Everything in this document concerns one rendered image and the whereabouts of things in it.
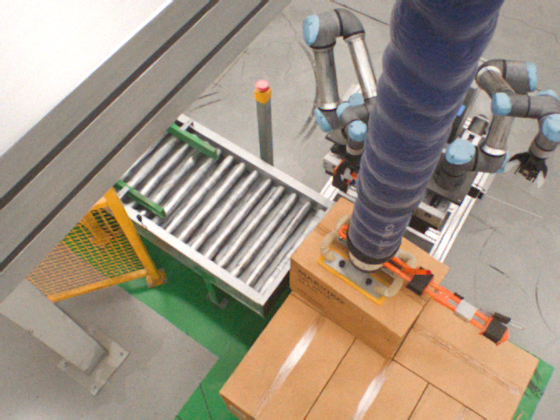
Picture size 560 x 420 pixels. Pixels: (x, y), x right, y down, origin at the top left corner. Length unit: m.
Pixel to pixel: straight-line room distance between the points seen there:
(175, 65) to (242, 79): 3.99
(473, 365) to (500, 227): 1.25
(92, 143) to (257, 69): 4.09
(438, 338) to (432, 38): 1.91
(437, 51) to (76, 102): 1.05
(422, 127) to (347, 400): 1.61
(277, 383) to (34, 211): 2.48
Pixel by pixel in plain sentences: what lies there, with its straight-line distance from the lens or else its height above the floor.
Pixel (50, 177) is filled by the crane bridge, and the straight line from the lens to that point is 0.36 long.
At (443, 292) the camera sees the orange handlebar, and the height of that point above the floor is 1.09.
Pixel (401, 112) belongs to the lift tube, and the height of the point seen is 2.14.
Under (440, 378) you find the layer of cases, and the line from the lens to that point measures 2.90.
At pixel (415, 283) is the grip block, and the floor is 1.09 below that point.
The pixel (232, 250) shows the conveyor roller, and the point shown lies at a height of 0.55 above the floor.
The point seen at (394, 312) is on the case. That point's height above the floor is 0.94.
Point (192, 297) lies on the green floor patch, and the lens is 3.54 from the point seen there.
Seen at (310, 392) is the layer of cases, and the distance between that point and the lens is 2.80.
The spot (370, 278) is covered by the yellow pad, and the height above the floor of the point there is 0.99.
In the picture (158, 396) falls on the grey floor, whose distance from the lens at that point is 3.42.
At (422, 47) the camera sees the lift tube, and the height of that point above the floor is 2.37.
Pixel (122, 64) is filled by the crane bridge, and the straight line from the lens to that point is 0.36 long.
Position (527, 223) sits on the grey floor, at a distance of 4.01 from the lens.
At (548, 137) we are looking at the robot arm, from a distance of 1.98.
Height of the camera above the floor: 3.29
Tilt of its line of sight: 61 degrees down
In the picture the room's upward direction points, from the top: straight up
